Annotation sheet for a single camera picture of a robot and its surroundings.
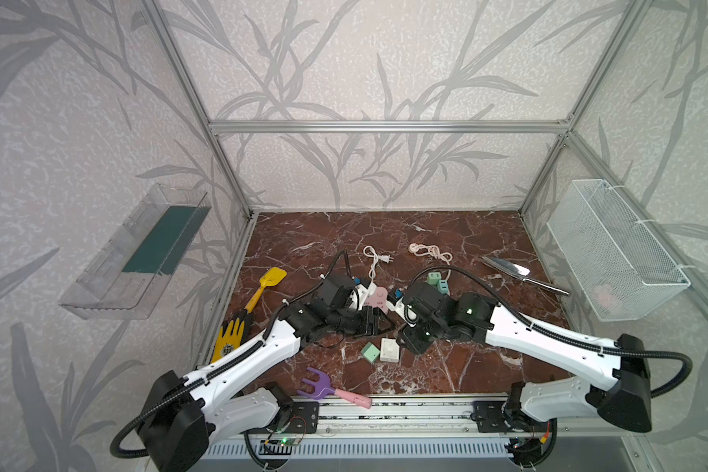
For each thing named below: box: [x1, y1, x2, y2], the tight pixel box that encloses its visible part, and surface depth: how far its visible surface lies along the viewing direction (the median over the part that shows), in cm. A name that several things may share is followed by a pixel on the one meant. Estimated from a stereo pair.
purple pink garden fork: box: [296, 366, 373, 410], surface depth 79 cm
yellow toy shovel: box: [244, 266, 289, 314], surface depth 100 cm
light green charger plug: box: [360, 341, 381, 363], surface depth 84 cm
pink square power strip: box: [364, 282, 389, 314], surface depth 69 cm
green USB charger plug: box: [426, 271, 442, 286], surface depth 95 cm
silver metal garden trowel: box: [480, 255, 571, 297], surface depth 104 cm
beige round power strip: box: [408, 242, 453, 266], surface depth 107 cm
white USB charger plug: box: [379, 337, 401, 363], surface depth 84 cm
